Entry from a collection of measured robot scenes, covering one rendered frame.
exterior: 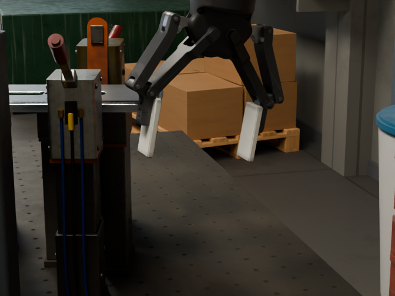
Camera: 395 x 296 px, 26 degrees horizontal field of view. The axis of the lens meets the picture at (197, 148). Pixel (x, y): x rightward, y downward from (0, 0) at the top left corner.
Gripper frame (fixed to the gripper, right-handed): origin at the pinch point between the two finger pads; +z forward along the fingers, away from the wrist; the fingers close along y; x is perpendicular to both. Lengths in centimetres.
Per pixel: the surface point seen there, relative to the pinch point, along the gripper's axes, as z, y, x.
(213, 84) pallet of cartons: 43, -185, -323
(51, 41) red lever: -8.8, 14.3, -16.0
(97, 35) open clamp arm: -6, -7, -55
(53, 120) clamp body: 3.6, 8.9, -26.6
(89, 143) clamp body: 6.0, 4.1, -24.2
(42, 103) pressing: 3.6, 6.9, -38.8
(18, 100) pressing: 4.3, 9.2, -43.7
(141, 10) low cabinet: 17, -196, -460
